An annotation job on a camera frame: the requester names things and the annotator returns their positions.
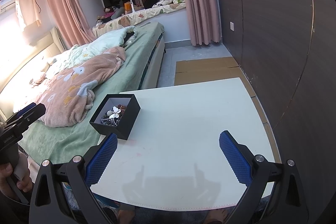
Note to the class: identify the hanging white garment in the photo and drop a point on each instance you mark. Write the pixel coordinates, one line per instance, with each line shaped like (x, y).
(27, 12)

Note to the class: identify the gold butterfly brooch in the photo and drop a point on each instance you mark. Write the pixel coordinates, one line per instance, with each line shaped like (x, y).
(114, 113)

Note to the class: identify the flattened brown cardboard sheet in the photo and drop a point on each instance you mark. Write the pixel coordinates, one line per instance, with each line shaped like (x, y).
(203, 70)

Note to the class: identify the pink duck print blanket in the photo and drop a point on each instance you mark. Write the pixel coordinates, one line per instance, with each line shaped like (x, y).
(70, 95)

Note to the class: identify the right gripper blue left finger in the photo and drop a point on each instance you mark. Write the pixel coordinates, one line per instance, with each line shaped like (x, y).
(98, 157)

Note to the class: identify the left pink curtain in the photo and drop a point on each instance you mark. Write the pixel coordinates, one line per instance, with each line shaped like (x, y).
(71, 22)

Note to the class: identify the dark brown wardrobe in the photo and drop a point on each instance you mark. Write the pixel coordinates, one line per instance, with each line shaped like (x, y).
(286, 48)

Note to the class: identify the white table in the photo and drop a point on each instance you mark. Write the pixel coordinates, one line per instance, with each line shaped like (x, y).
(172, 160)

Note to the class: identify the black jewelry box white interior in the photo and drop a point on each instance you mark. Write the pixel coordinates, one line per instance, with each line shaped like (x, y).
(122, 126)

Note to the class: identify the floral window seat cushion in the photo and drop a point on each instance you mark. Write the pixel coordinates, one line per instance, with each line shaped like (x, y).
(136, 18)

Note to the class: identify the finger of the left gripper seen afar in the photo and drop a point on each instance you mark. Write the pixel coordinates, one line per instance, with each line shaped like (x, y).
(27, 112)

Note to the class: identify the light green floral quilt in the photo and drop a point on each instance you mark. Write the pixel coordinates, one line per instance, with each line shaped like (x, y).
(80, 54)

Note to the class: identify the orange box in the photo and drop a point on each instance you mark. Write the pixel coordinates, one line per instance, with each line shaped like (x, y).
(127, 7)

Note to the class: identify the bed with green sheet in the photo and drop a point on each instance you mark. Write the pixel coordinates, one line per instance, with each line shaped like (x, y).
(60, 144)

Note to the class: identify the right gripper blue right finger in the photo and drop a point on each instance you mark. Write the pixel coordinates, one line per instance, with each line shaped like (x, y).
(235, 157)

